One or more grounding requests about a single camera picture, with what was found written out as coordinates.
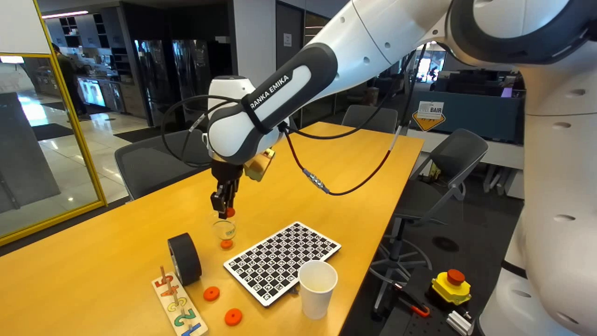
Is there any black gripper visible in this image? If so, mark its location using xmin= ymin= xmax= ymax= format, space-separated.
xmin=208 ymin=161 xmax=246 ymax=221

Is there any clear glass cup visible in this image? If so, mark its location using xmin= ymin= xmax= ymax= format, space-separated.
xmin=210 ymin=217 xmax=240 ymax=253

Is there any white paper cup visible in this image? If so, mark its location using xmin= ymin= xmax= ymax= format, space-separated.
xmin=296 ymin=260 xmax=339 ymax=322

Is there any black tape roll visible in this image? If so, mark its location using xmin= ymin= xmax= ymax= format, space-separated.
xmin=166 ymin=232 xmax=203 ymax=288

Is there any grey office chair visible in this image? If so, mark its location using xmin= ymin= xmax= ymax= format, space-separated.
xmin=113 ymin=128 xmax=221 ymax=203
xmin=341 ymin=104 xmax=399 ymax=135

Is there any black white marker board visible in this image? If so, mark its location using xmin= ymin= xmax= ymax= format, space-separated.
xmin=221 ymin=221 xmax=343 ymax=311

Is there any black floor mat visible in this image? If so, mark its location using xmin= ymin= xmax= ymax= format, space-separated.
xmin=111 ymin=128 xmax=164 ymax=145
xmin=29 ymin=122 xmax=76 ymax=143

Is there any wooden number puzzle board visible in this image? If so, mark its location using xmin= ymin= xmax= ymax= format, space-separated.
xmin=149 ymin=266 xmax=210 ymax=336

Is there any dark glass office door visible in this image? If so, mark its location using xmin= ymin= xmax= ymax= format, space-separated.
xmin=276 ymin=3 xmax=337 ymax=59

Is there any yellow framed glass partition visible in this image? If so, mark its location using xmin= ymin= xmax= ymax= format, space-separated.
xmin=0 ymin=0 xmax=108 ymax=249

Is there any small yellow white sign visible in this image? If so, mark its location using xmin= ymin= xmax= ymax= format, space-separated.
xmin=410 ymin=100 xmax=447 ymax=133

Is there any black office chair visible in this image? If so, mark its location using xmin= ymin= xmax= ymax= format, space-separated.
xmin=371 ymin=128 xmax=490 ymax=315

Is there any yellow red emergency stop button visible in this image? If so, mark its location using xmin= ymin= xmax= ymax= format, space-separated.
xmin=430 ymin=268 xmax=473 ymax=309

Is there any silver metal box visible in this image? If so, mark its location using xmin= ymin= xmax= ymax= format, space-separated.
xmin=445 ymin=309 xmax=477 ymax=336

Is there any blue office divider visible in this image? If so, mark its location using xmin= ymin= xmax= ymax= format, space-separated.
xmin=408 ymin=92 xmax=527 ymax=147

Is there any black looped wrist cable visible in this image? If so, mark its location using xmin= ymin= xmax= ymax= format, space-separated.
xmin=158 ymin=92 xmax=229 ymax=173

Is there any black cable with connector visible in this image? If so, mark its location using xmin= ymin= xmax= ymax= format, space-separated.
xmin=277 ymin=44 xmax=430 ymax=199

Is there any black orange handled tool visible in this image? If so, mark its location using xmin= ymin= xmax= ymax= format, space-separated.
xmin=397 ymin=298 xmax=432 ymax=322

